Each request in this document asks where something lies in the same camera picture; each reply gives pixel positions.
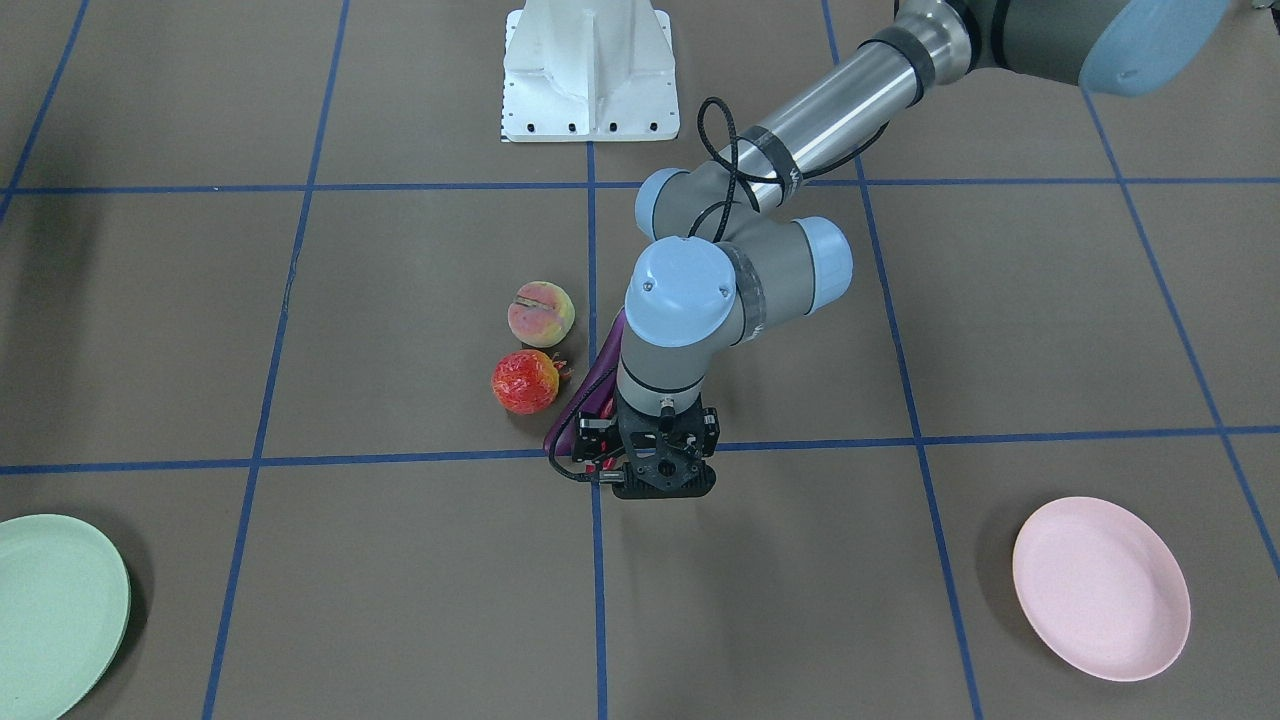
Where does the purple eggplant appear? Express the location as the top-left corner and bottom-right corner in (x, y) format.
(543, 309), (627, 457)

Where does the red pomegranate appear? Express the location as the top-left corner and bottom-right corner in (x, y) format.
(490, 348), (573, 416)

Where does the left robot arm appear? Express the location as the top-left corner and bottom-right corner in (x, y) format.
(544, 1), (1228, 498)

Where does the light green plate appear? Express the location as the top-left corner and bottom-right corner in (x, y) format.
(1, 514), (131, 719)

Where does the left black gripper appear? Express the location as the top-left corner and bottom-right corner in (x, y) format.
(576, 400), (721, 500)

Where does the peach with slit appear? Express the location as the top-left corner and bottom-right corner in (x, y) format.
(507, 281), (576, 348)

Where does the pink plate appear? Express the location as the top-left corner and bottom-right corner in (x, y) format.
(1011, 496), (1192, 683)

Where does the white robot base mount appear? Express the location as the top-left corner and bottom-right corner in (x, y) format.
(500, 1), (681, 143)

